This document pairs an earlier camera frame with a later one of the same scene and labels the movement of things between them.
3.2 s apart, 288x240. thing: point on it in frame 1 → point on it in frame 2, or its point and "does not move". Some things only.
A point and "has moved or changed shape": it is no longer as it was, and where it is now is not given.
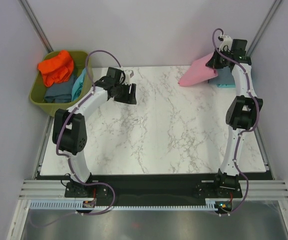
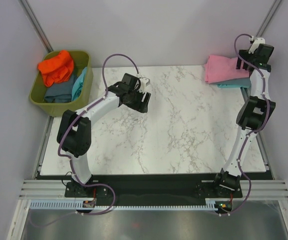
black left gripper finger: (127, 100) → (142, 107)
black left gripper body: (122, 90) → (136, 96)
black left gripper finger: (133, 93) → (146, 100)
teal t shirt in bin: (78, 86) does not move
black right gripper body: (221, 61) → (247, 56)
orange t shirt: (58, 69) does not move
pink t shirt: (198, 72) has moved or changed shape
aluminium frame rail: (56, 189) does not move
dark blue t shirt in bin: (60, 92) does not move
